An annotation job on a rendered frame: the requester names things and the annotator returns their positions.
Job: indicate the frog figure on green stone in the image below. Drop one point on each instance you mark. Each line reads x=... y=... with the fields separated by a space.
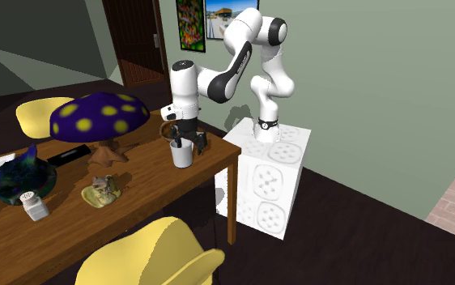
x=101 y=191

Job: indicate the purple yellow-spotted mushroom figure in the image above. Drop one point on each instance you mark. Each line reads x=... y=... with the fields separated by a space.
x=97 y=116

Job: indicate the dark green blue figure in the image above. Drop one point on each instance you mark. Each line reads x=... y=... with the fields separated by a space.
x=18 y=177

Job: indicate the white patterned robot stand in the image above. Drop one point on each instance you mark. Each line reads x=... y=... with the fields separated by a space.
x=267 y=181

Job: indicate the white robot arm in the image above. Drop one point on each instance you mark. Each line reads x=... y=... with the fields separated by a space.
x=269 y=85

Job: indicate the dark brown door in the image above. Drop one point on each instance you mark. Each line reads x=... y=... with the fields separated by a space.
x=132 y=39

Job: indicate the colourful wall picture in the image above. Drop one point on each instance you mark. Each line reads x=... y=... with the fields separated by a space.
x=190 y=25

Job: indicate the white salt shaker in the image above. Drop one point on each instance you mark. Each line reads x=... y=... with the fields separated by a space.
x=35 y=207

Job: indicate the brown wooden bowl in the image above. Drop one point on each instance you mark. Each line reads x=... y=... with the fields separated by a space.
x=165 y=132

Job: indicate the brown wooden table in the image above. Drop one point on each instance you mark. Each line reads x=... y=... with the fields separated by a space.
x=152 y=187

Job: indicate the blue sky wall picture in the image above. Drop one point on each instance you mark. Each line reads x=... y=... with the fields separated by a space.
x=217 y=19

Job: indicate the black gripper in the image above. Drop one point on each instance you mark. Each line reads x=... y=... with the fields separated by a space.
x=187 y=127

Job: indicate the black remote control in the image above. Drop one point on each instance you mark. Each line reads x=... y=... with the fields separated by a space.
x=69 y=154

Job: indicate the white cup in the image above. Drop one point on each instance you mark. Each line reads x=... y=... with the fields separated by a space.
x=182 y=156

